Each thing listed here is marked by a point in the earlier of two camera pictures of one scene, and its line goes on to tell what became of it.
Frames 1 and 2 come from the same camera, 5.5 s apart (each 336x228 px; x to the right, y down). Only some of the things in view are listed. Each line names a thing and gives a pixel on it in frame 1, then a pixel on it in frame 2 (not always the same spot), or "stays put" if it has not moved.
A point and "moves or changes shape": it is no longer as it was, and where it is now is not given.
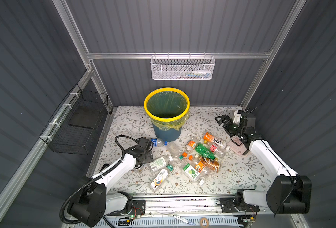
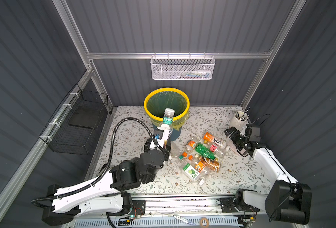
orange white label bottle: x=219 y=142 stays put
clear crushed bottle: x=174 y=149 stays put
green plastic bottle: x=205 y=151 stays put
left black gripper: x=149 y=156 to x=165 y=153
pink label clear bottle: x=214 y=148 stays put
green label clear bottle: x=160 y=163 moves or changes shape
